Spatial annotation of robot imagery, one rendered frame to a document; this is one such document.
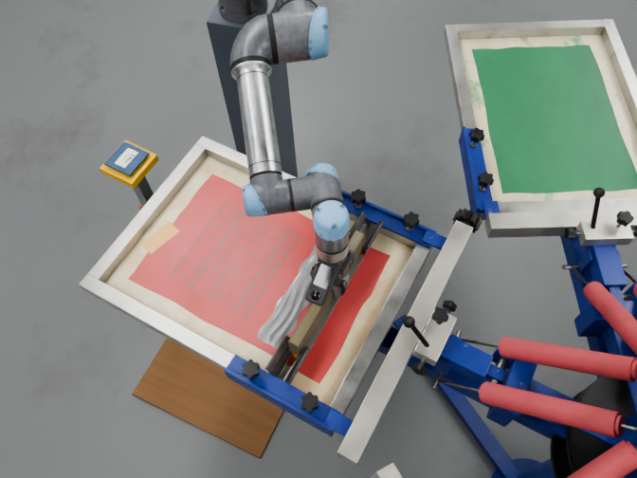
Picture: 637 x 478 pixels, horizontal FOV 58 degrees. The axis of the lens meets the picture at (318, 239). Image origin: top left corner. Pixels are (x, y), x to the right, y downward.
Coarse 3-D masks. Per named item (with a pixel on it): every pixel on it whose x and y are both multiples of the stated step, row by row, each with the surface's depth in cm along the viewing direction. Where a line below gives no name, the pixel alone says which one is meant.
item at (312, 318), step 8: (360, 232) 153; (352, 240) 152; (360, 240) 152; (352, 248) 151; (360, 248) 155; (344, 272) 149; (328, 296) 144; (312, 304) 143; (328, 304) 148; (312, 312) 142; (320, 312) 144; (304, 320) 141; (312, 320) 141; (320, 320) 148; (296, 328) 140; (304, 328) 140; (312, 328) 143; (296, 336) 139; (304, 336) 139; (288, 344) 140; (296, 344) 138; (304, 344) 143; (296, 352) 142
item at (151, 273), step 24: (168, 240) 166; (192, 240) 165; (144, 264) 162; (168, 264) 162; (168, 288) 158; (192, 312) 154; (216, 312) 154; (264, 312) 154; (336, 312) 153; (240, 336) 151; (288, 336) 150; (336, 336) 150; (288, 360) 147; (312, 360) 147
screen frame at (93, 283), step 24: (216, 144) 178; (192, 168) 176; (240, 168) 176; (168, 192) 170; (144, 216) 166; (120, 240) 162; (408, 240) 160; (96, 264) 158; (408, 264) 156; (96, 288) 155; (408, 288) 152; (144, 312) 151; (384, 312) 149; (168, 336) 148; (192, 336) 147; (384, 336) 146; (216, 360) 144; (360, 360) 143; (360, 384) 143; (336, 408) 137
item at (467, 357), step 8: (448, 344) 139; (456, 344) 139; (464, 344) 139; (448, 352) 138; (456, 352) 138; (464, 352) 138; (472, 352) 138; (480, 352) 138; (448, 360) 138; (456, 360) 137; (464, 360) 137; (472, 360) 137; (480, 360) 137; (488, 360) 137; (456, 368) 139; (464, 368) 136; (472, 368) 136; (480, 368) 136; (488, 368) 136; (472, 376) 138; (480, 376) 135
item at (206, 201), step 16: (208, 192) 174; (224, 192) 174; (240, 192) 173; (192, 208) 171; (208, 208) 171; (176, 224) 168; (192, 224) 168; (288, 224) 167; (304, 224) 167; (304, 240) 164; (304, 256) 162; (368, 256) 161; (384, 256) 161; (288, 272) 159; (368, 272) 159; (352, 288) 156; (368, 288) 156; (352, 304) 154
